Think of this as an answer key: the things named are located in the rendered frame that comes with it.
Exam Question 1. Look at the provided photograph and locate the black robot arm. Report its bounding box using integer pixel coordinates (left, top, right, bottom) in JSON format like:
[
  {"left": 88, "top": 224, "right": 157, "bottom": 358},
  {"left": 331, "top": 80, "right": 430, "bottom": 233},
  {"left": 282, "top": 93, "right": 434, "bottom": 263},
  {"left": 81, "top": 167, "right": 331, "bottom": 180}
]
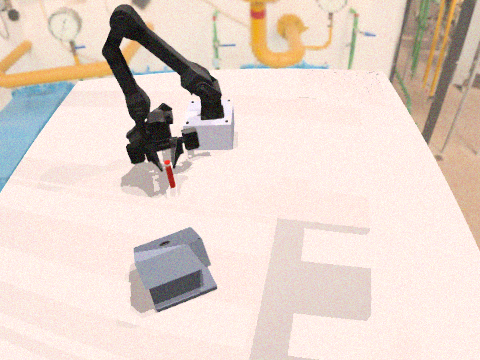
[{"left": 102, "top": 4, "right": 224, "bottom": 146}]

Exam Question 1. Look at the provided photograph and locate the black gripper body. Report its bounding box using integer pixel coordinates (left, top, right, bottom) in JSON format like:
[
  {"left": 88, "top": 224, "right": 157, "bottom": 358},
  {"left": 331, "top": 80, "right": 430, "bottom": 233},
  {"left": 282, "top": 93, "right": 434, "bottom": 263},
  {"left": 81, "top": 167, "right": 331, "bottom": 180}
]
[{"left": 126, "top": 124, "right": 199, "bottom": 165}]

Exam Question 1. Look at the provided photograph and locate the red peg with white band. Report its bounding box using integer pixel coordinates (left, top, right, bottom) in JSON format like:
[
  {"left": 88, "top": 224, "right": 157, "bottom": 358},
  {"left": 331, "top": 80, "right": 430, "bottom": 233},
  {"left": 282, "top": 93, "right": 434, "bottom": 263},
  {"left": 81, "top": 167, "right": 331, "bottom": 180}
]
[{"left": 164, "top": 160, "right": 176, "bottom": 188}]

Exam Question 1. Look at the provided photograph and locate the grey metal panel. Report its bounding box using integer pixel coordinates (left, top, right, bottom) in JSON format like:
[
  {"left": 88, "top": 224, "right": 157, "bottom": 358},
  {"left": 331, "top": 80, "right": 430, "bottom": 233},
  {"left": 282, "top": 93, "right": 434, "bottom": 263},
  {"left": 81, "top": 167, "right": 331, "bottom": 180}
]
[{"left": 133, "top": 226, "right": 218, "bottom": 312}]

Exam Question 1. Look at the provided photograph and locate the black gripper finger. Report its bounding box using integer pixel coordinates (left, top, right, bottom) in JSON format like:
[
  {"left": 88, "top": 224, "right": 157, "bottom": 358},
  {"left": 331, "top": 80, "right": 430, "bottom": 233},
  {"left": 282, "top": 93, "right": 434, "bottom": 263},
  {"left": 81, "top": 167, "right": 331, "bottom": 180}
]
[
  {"left": 169, "top": 137, "right": 184, "bottom": 169},
  {"left": 143, "top": 144, "right": 163, "bottom": 172}
]

